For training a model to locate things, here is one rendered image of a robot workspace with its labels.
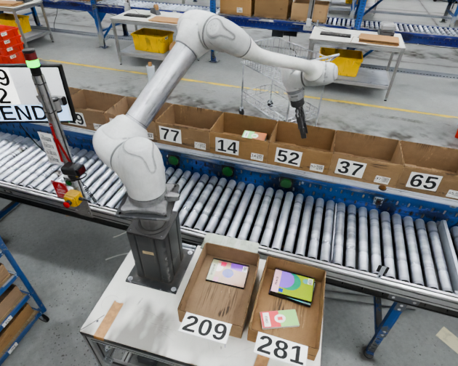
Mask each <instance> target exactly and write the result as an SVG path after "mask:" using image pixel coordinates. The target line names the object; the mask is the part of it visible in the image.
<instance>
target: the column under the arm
mask: <svg viewBox="0 0 458 366"><path fill-rule="evenodd" d="M126 233H127V237H128V239H129V244H130V247H131V250H132V255H133V258H134V263H135V265H134V266H133V268H132V271H131V272H130V273H129V275H128V277H127V278H126V280H125V281H126V282H130V283H133V284H136V285H141V286H144V287H147V288H152V289H156V290H161V291H164V292H167V293H172V294H175V295H176V293H177V291H178V288H179V286H180V284H181V282H182V279H183V277H184V275H185V273H186V270H187V268H188V265H189V263H190V261H191V259H192V257H193V254H194V251H192V250H188V249H184V248H182V237H181V230H180V218H179V213H178V212H177V211H172V215H171V218H170V220H169V221H166V222H165V223H164V225H163V226H162V227H161V228H159V229H157V230H146V229H144V228H143V227H142V225H141V222H140V219H134V220H133V221H132V223H131V224H130V225H129V227H128V229H127V230H126Z"/></svg>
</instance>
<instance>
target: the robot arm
mask: <svg viewBox="0 0 458 366"><path fill-rule="evenodd" d="M175 41H176V44H175V45H174V46H173V48H172V49H171V51H170V52H169V53H168V55H167V56H166V58H165V59H164V61H163V62H162V63H161V65H160V66H159V68H158V69H157V71H156V72H155V73H154V75H153V76H152V78H151V79H150V80H149V82H148V83H147V85H146V86H145V88H144V89H143V90H142V92H141V93H140V95H139V97H138V98H137V99H136V100H135V102H134V104H133V105H132V106H131V107H130V109H129V110H128V112H127V113H126V115H124V114H123V115H117V116H116V117H115V118H114V119H113V120H112V121H110V122H109V123H107V124H104V125H102V126H101V127H100V128H99V129H98V130H96V132H95V133H94V136H93V139H92V144H93V148H94V149H95V152H96V154H97V156H98V157H99V158H100V160H101V161H102V162H103V163H104V164H105V165H106V166H107V167H109V168H110V169H112V170H113V171H115V172H116V174H117V175H118V177H119V178H120V180H121V181H122V183H123V184H124V185H125V187H126V190H127V193H128V197H127V199H126V202H125V204H123V206H122V207H121V212H122V213H124V214H126V213H142V214H158V215H160V216H163V215H165V214H166V207H167V205H168V202H173V201H179V200H180V198H179V197H180V194H178V193H175V192H172V191H173V190H174V185H173V184H166V177H165V170H164V163H163V159H162V156H161V153H160V151H159V149H158V148H157V146H156V145H155V144H154V143H153V142H152V141H151V140H149V139H148V131H147V130H146V129H147V127H148V126H149V124H150V123H151V121H152V120H153V119H154V117H155V116H156V114H157V113H158V111H159V110H160V109H161V107H162V106H163V104H164V103H165V102H166V100H167V99H168V97H169V95H170V94H171V93H172V92H173V90H174V88H175V87H176V86H177V85H178V83H179V82H180V80H181V79H182V77H183V76H184V75H185V73H186V72H187V70H188V68H189V67H190V66H191V65H192V63H193V61H194V60H195V59H198V58H199V57H201V56H202V55H204V54H205V53H207V52H208V51H209V50H215V51H218V52H223V53H228V54H230V55H233V56H235V57H238V58H242V59H245V60H250V61H252V62H256V63H259V64H263V65H269V66H273V67H279V68H281V76H282V81H283V84H284V87H285V88H286V93H287V96H288V99H289V101H290V102H291V106H292V107H295V108H296V110H295V113H296V114H295V116H296V119H297V125H298V129H299V130H300V135H301V138H302V139H304V138H307V136H306V134H307V133H308V129H307V125H306V122H307V121H306V120H305V119H306V118H305V113H304V109H303V105H304V104H305V101H304V96H305V94H304V90H303V87H304V86H323V85H327V84H330V83H332V82H334V81H335V80H336V79H337V76H338V68H337V66H336V65H335V64H334V63H331V62H324V61H319V60H311V61H309V60H305V59H302V58H298V57H292V56H289V55H285V54H279V53H275V52H270V51H267V50H264V49H261V48H260V47H258V45H256V44H255V42H254V41H253V40H252V38H251V37H250V36H249V35H248V34H247V33H246V32H245V31H244V30H243V29H242V28H240V27H239V26H238V25H236V24H235V23H233V22H231V21H230V20H228V19H226V18H224V17H221V16H219V15H216V14H215V13H212V12H207V11H204V10H199V9H193V10H190V11H187V12H185V13H183V14H182V15H181V16H180V18H179V20H178V21H177V35H176V40H175Z"/></svg>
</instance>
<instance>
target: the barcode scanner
mask: <svg viewBox="0 0 458 366"><path fill-rule="evenodd" d="M60 170H61V171H62V173H63V174H64V175H68V177H69V180H68V181H69V182H75V181H76V179H79V178H80V176H81V175H82V174H83V173H84V172H85V171H86V169H85V166H84V164H80V163H73V162H67V163H66V164H64V165H63V166H62V167H61V168H60Z"/></svg>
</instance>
